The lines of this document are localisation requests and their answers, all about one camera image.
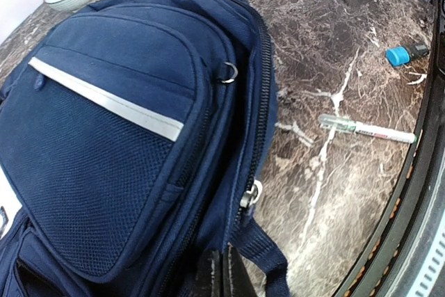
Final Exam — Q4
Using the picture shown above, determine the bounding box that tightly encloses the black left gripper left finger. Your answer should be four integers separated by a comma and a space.
208, 250, 229, 297

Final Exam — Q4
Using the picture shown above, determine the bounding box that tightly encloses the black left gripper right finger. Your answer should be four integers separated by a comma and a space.
227, 245, 258, 297

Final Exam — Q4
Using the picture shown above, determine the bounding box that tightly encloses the navy blue student backpack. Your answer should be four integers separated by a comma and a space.
1, 0, 290, 296

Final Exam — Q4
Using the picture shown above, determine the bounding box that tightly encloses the black marker with blue cap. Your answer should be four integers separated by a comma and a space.
385, 43, 430, 67

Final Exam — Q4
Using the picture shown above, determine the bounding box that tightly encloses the white pen with green tip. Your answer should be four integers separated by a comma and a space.
318, 114, 417, 144

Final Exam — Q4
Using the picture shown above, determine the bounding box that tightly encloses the white slotted cable duct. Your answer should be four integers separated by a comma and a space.
414, 225, 444, 296

